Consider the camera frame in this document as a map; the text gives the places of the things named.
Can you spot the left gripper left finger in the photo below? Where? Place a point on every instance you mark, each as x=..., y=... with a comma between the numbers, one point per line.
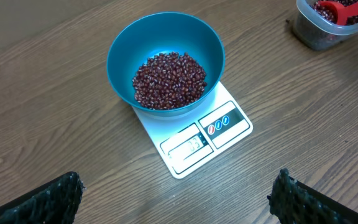
x=54, y=202

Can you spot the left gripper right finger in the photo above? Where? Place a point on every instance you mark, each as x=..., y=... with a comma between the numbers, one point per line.
x=293, y=202

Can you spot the red measuring scoop blue handle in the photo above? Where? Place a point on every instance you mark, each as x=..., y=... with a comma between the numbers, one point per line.
x=343, y=12

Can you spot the white digital kitchen scale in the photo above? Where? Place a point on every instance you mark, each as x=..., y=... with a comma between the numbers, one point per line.
x=188, y=141

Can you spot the red beans in bowl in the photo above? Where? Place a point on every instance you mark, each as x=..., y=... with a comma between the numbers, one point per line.
x=169, y=81

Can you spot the teal bowl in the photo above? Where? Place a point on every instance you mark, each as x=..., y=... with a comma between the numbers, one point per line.
x=163, y=33

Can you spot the clear plastic container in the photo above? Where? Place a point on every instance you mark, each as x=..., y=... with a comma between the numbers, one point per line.
x=315, y=31

